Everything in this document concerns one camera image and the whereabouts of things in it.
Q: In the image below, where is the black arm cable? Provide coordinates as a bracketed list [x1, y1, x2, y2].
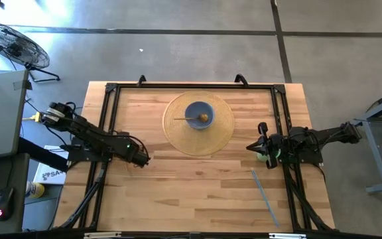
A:
[111, 132, 151, 159]

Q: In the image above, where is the round woven straw placemat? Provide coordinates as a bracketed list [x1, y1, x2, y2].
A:
[162, 90, 236, 157]

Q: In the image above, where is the black aluminium table frame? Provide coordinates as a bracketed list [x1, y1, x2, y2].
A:
[53, 81, 336, 233]

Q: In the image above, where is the white printed cardboard box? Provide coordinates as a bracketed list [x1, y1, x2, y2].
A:
[32, 145, 70, 185]

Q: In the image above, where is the dark desk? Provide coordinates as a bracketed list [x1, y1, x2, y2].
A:
[0, 152, 30, 235]

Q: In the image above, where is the silver corner bracket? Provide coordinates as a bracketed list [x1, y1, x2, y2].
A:
[84, 232, 123, 239]
[269, 232, 307, 239]

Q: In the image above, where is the yellow-labelled bottle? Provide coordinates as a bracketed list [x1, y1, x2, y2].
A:
[25, 181, 46, 200]

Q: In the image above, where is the blue-grey bowl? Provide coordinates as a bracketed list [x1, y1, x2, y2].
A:
[184, 100, 216, 130]

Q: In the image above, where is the grey-blue metal cart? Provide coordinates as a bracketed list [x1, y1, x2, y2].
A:
[353, 84, 382, 195]

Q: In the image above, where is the black computer mouse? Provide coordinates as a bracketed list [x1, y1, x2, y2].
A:
[0, 187, 15, 222]

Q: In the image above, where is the yellow cable plug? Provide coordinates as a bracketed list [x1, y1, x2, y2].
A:
[23, 112, 42, 122]

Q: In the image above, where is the blue drinking straw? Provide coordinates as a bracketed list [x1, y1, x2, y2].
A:
[250, 168, 281, 228]

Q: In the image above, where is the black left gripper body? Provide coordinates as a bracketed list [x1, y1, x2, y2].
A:
[121, 143, 145, 164]

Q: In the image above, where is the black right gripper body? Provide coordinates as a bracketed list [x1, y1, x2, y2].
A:
[258, 121, 291, 160]

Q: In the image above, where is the black floor fan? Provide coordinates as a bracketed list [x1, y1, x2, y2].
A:
[0, 20, 61, 83]

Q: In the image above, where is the wooden stick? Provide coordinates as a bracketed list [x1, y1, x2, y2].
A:
[173, 113, 210, 123]

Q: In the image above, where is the teal plastic cup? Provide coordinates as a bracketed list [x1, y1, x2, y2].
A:
[256, 148, 282, 163]

